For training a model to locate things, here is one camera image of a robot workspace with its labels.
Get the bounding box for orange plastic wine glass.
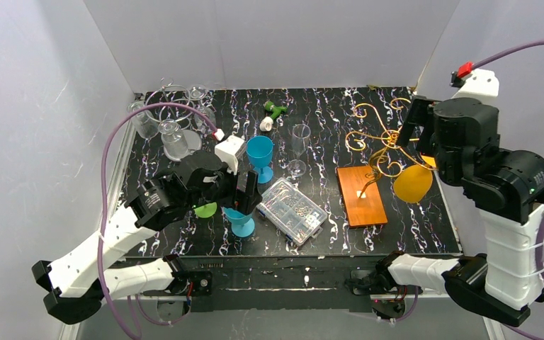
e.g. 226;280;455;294
393;156;436;203

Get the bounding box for green plastic wine glass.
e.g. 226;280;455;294
194;203;217;219

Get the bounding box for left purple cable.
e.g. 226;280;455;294
99;102;219;340

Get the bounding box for teal plastic wine glass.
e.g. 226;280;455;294
246;135;274;184

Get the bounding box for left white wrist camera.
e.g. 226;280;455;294
215;135;247;175

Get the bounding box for clear glass back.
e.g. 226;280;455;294
187;84;216;134

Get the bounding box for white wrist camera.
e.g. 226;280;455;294
215;135;247;175
450;62;500;105

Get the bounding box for silver wire wine glass rack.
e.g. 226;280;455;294
144;77;203;163

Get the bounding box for green white toy drill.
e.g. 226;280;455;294
259;101;288;132

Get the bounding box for clear glass front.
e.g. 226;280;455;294
158;119;189;162

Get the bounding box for gold wire wine glass rack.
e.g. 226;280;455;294
336;103;425;228

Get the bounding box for clear plastic screw box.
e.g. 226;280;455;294
256;178;328;247

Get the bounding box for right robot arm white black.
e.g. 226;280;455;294
350;96;544;327

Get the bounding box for blue plastic wine glass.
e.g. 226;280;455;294
223;208;255;238

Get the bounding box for clear glass left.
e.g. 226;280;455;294
127;101;159;140

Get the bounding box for clear wine glass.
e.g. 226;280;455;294
288;124;311;177

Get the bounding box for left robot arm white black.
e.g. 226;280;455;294
32;151;261;324

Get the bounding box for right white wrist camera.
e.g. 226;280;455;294
450;62;500;105

